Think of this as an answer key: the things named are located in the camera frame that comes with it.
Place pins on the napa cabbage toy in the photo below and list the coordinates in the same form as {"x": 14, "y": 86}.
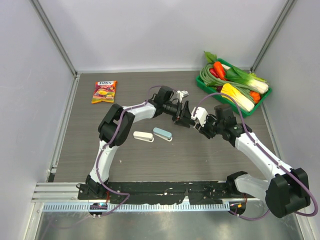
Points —
{"x": 242, "y": 101}

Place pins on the purple onion toy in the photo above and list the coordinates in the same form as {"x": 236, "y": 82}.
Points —
{"x": 219, "y": 88}

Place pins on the green long beans bundle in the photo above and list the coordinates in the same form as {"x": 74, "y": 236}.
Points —
{"x": 210, "y": 81}

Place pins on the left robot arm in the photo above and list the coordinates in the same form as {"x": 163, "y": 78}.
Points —
{"x": 117, "y": 123}

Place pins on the orange carrot toy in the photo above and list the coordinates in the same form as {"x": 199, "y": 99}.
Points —
{"x": 219, "y": 70}

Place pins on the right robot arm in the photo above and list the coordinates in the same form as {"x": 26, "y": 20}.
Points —
{"x": 284, "y": 189}

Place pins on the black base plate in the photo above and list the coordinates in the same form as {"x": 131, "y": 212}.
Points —
{"x": 161, "y": 192}

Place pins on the green plastic tray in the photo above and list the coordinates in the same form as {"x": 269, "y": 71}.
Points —
{"x": 211, "y": 59}

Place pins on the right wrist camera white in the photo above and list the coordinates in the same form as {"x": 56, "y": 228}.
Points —
{"x": 199, "y": 115}

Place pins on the small orange tomato toy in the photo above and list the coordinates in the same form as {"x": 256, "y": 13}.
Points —
{"x": 255, "y": 96}

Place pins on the bok choy toy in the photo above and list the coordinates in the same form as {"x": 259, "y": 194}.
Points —
{"x": 239, "y": 76}

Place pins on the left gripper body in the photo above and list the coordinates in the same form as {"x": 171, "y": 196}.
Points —
{"x": 177, "y": 116}

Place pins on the candy bag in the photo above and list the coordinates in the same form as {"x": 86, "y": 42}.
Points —
{"x": 104, "y": 91}

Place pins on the red pepper toy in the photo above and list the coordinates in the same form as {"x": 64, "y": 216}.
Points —
{"x": 214, "y": 73}

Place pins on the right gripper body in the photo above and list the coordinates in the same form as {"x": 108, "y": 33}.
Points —
{"x": 209, "y": 129}

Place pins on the blue white stapler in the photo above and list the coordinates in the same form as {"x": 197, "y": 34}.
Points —
{"x": 163, "y": 134}

